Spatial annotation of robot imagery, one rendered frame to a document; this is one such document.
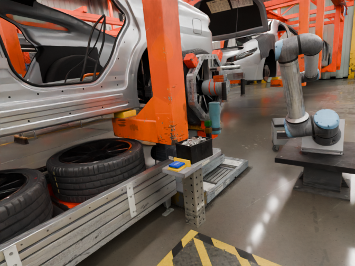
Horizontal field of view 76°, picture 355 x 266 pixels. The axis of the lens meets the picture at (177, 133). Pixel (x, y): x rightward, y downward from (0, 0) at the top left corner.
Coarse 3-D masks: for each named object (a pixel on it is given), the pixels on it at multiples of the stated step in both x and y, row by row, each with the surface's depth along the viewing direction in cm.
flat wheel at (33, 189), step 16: (0, 176) 135; (16, 176) 133; (32, 176) 127; (0, 192) 117; (16, 192) 110; (32, 192) 110; (48, 192) 128; (0, 208) 96; (16, 208) 101; (32, 208) 109; (48, 208) 122; (0, 224) 95; (16, 224) 101; (32, 224) 108; (0, 240) 96
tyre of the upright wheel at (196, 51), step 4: (184, 52) 186; (188, 52) 183; (192, 52) 183; (196, 52) 186; (200, 52) 191; (204, 52) 196; (208, 52) 201; (184, 56) 180; (184, 64) 176; (184, 68) 176; (184, 72) 176; (184, 76) 177; (184, 80) 178; (184, 84) 178; (216, 100) 219; (188, 104) 184; (188, 108) 184; (188, 112) 185; (192, 112) 190; (188, 116) 186; (192, 116) 190; (196, 116) 194; (188, 120) 192; (192, 120) 191; (196, 120) 195; (200, 120) 200; (192, 124) 202; (196, 124) 199; (200, 124) 202
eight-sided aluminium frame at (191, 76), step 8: (200, 56) 178; (208, 56) 187; (216, 56) 195; (200, 64) 178; (216, 64) 205; (192, 72) 173; (192, 80) 172; (192, 88) 174; (192, 96) 176; (192, 104) 178; (200, 112) 184
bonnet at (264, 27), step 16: (208, 0) 462; (224, 0) 451; (240, 0) 439; (256, 0) 426; (224, 16) 486; (240, 16) 470; (256, 16) 455; (224, 32) 514; (240, 32) 493; (256, 32) 478
